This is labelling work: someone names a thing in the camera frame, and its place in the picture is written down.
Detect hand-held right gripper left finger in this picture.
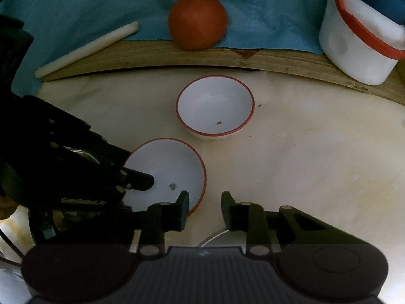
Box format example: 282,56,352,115
123,191,190,257

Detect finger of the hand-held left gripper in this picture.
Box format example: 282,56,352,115
117,168,154,192

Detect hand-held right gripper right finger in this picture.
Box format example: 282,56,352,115
221,191,371,257

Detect large steel plate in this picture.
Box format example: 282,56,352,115
198,227,248,248

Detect red-specked white bowl red rim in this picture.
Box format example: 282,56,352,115
176,75,255,140

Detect white rolling pin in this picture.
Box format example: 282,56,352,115
35,22,140,78

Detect wooden shelf board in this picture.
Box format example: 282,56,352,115
41,40,405,106

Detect blue cloth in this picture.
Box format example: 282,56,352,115
0,0,349,92

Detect red ball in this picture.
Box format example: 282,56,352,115
168,0,228,50

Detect white jug blue lid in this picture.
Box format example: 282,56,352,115
319,0,405,85

